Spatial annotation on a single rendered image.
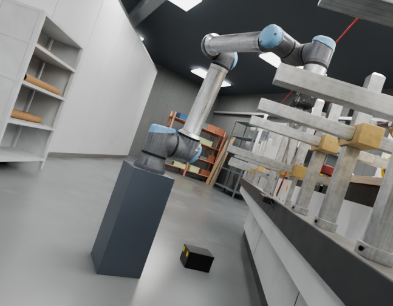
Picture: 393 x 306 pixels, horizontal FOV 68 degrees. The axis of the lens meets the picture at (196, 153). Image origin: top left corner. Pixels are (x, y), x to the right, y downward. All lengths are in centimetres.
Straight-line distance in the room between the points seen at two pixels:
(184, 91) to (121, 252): 969
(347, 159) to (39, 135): 359
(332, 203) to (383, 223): 25
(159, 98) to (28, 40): 789
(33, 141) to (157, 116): 712
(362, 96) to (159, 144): 127
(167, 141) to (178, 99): 933
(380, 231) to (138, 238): 134
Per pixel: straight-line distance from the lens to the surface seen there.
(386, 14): 31
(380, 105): 55
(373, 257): 59
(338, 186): 83
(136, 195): 163
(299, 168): 124
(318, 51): 127
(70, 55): 401
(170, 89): 1088
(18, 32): 326
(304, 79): 52
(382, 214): 59
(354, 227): 118
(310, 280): 84
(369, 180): 117
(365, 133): 77
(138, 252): 176
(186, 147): 174
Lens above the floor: 77
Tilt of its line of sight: 1 degrees up
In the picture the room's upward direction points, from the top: 19 degrees clockwise
